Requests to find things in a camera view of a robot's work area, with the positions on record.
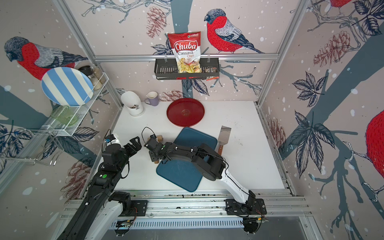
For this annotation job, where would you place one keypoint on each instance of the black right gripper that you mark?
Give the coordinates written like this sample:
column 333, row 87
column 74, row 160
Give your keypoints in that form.
column 151, row 158

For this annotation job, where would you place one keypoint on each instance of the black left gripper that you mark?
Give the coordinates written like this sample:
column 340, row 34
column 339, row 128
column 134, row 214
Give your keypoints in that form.
column 133, row 150

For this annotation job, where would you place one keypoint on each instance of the teal cutting board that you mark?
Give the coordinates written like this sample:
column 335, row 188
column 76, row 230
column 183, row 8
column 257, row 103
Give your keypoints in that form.
column 181, row 173

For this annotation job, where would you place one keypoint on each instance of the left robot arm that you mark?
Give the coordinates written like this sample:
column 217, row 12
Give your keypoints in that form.
column 102, row 204

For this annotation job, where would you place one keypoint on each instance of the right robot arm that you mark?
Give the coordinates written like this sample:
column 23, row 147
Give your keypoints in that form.
column 209, row 163

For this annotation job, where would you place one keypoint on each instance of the red round tray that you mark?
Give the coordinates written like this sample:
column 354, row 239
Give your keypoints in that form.
column 185, row 112

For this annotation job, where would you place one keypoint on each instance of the white cutlery holder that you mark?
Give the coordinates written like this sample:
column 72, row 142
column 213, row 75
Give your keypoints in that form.
column 132, row 103

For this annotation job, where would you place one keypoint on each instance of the purple mug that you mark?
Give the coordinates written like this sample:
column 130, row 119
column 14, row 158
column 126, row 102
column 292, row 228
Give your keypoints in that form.
column 152, row 99

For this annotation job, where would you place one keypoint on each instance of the green glass cup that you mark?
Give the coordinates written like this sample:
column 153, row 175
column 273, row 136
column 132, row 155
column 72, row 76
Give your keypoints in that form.
column 64, row 115

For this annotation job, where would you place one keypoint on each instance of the blue striped plate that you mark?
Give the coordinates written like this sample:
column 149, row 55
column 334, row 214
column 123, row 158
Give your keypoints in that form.
column 67, row 87

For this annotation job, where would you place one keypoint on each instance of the spice jar dark lid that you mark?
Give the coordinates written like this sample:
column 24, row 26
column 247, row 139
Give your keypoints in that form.
column 87, row 70

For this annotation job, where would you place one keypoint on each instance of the Chuba cassava chips bag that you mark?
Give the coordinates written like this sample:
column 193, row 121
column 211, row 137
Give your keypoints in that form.
column 187, row 50

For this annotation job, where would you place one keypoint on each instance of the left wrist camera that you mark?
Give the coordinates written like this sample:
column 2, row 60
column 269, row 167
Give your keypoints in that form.
column 110, row 139

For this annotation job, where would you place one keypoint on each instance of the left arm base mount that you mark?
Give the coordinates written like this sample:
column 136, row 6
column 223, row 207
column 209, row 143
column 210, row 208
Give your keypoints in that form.
column 130, row 208

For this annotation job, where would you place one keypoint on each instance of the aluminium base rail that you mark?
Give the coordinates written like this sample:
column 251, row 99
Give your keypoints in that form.
column 180, row 209

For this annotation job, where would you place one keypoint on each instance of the metal spatula wooden handle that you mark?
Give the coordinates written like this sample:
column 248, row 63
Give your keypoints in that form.
column 223, row 138

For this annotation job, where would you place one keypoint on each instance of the clear wire wall shelf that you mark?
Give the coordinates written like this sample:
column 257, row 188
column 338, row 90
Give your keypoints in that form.
column 53, row 126

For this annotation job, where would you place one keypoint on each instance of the black wire wall basket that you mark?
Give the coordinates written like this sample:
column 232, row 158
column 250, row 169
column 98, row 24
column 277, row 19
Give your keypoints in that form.
column 168, row 70

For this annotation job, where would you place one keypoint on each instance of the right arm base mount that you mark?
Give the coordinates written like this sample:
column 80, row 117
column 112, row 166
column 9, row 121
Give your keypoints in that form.
column 246, row 207

